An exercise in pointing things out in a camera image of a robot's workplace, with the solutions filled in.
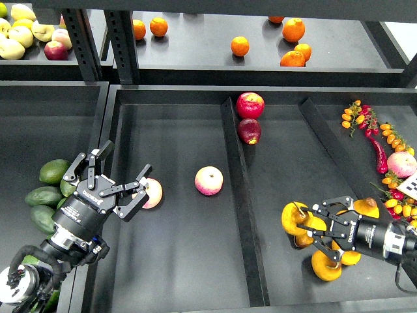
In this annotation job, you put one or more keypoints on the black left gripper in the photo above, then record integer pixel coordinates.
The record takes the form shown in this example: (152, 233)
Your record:
(83, 214)

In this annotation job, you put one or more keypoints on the black shelf post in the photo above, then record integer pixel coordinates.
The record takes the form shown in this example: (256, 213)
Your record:
(83, 44)
(121, 35)

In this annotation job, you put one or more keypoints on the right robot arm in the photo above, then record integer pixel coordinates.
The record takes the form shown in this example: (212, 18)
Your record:
(400, 243)

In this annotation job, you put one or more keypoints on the yellow apple with stem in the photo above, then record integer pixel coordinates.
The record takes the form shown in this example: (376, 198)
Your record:
(43, 32)

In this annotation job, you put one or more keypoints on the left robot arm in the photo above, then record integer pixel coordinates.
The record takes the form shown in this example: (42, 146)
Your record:
(36, 272)

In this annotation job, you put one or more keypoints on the black shelf post left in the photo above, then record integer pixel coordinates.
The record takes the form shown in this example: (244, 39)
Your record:
(83, 44)

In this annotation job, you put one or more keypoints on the pink apple centre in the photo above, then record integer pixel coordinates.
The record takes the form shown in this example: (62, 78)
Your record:
(208, 180)

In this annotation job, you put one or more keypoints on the pale peach on shelf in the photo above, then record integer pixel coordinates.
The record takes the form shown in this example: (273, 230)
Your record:
(62, 36)

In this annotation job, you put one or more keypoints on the dark avocado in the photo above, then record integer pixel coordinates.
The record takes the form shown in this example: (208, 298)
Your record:
(41, 217)
(45, 195)

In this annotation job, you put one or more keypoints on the red chili pepper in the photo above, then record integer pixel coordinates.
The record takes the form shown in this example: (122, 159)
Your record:
(381, 159)

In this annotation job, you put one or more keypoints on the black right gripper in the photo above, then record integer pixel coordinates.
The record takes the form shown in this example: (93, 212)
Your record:
(351, 231)

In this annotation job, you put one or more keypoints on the upper cherry tomato bunch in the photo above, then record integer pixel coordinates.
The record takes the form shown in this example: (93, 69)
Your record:
(360, 116)

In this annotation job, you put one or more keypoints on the lower cherry tomato bunch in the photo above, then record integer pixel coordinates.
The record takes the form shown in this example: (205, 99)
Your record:
(400, 206)

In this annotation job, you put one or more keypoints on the orange far left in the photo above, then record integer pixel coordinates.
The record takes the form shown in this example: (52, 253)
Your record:
(139, 29)

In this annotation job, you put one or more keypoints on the orange lower right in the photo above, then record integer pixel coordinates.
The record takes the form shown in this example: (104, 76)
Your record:
(293, 59)

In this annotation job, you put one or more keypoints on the black left tray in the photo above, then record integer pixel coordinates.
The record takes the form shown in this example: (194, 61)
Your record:
(41, 121)

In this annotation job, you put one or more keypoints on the pink apple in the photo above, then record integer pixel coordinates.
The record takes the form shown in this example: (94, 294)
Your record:
(155, 192)
(208, 180)

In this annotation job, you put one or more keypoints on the green avocado bottom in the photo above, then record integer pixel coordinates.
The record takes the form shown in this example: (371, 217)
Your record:
(52, 304)

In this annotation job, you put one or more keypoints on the yellow pear with stem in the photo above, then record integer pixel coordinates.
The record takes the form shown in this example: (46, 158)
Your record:
(348, 257)

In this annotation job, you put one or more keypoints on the cherry tomato bunch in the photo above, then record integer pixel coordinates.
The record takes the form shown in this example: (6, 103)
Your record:
(360, 116)
(400, 206)

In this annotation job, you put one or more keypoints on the black middle tray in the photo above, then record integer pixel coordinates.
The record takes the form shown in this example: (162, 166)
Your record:
(228, 252)

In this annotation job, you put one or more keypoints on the red apple on shelf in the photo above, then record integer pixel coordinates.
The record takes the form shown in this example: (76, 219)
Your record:
(55, 51)

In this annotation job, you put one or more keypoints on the dark avocado left middle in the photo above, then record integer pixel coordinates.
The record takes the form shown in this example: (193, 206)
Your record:
(45, 195)

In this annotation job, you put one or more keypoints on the dark avocado lower middle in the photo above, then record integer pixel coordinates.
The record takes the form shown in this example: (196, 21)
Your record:
(41, 217)

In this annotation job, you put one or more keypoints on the bright red apple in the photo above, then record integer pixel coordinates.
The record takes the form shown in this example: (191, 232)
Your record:
(250, 105)

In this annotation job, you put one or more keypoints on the pink apple left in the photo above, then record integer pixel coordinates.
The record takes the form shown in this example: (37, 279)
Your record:
(155, 192)

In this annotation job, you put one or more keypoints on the pink peach right tray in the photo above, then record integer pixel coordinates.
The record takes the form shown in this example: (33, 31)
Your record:
(402, 163)

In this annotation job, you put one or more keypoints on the black shelf post right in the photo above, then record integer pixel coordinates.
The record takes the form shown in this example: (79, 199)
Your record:
(121, 35)

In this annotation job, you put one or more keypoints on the pale yellow pear front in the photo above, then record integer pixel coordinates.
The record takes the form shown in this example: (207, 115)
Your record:
(11, 49)

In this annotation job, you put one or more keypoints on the checkered marker card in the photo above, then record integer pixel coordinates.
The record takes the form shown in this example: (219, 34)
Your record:
(409, 186)

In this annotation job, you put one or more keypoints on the green avocado small right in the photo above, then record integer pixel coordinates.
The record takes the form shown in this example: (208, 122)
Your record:
(61, 202)

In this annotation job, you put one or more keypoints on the pale yellow apple middle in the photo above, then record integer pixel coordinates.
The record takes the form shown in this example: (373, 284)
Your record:
(23, 35)

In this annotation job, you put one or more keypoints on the dark red apple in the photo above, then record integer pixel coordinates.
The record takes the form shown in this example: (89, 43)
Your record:
(249, 131)

